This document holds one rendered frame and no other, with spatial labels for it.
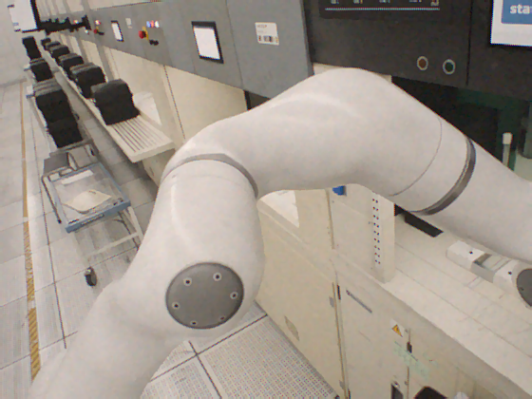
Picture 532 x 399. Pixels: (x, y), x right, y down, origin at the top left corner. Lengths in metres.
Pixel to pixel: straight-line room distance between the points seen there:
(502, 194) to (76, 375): 0.46
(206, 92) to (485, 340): 1.81
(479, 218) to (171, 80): 1.94
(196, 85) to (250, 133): 1.91
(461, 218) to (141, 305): 0.29
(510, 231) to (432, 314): 0.59
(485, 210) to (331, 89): 0.18
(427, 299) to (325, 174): 0.74
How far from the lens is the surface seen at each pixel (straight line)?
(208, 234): 0.29
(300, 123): 0.32
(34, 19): 3.50
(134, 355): 0.44
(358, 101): 0.33
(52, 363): 0.67
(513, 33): 0.62
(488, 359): 0.95
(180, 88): 2.23
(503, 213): 0.43
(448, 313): 1.02
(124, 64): 3.68
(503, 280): 1.07
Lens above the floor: 1.60
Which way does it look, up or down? 30 degrees down
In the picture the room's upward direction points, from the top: 11 degrees counter-clockwise
